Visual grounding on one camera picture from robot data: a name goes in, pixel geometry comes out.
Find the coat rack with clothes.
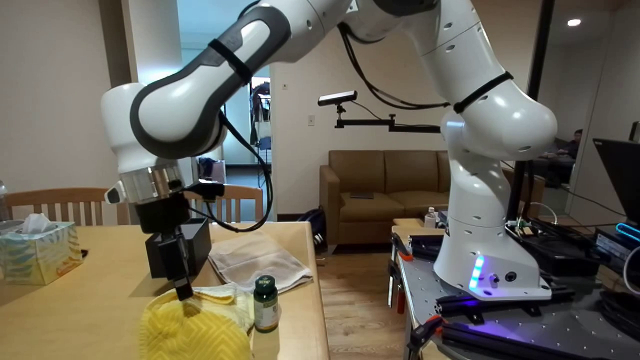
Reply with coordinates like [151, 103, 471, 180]
[249, 81, 272, 148]

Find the black pole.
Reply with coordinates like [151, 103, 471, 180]
[506, 0, 557, 223]

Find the black laptop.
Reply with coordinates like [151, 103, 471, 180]
[592, 137, 640, 227]

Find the white cable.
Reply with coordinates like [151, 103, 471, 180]
[622, 244, 640, 297]

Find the dark backpack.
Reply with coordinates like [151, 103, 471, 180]
[297, 207, 329, 254]

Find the tissue box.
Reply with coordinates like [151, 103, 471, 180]
[0, 213, 84, 286]

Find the wooden chair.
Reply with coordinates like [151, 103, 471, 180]
[4, 187, 132, 227]
[186, 184, 265, 224]

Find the brown sofa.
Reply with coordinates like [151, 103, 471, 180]
[319, 149, 547, 247]

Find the yellow towel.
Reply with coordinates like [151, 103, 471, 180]
[138, 282, 256, 360]

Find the camera on mount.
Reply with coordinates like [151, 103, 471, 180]
[317, 90, 442, 134]

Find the black control box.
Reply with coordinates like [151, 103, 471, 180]
[594, 222, 640, 273]

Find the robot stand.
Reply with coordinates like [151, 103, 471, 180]
[387, 224, 640, 360]

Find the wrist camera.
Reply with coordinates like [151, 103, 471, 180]
[185, 181, 226, 202]

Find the beige towel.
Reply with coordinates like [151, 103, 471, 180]
[207, 232, 315, 295]

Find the person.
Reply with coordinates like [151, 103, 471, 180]
[542, 128, 585, 189]

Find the orange black clamp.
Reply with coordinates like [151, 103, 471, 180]
[406, 314, 446, 357]
[390, 232, 415, 263]

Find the green pill bottle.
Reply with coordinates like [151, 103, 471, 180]
[252, 274, 280, 334]

